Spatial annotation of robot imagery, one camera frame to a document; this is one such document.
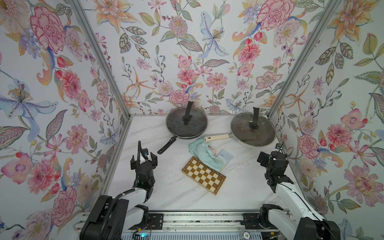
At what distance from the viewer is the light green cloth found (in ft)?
3.02

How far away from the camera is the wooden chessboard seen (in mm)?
852

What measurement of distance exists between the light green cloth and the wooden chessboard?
0.7 inches
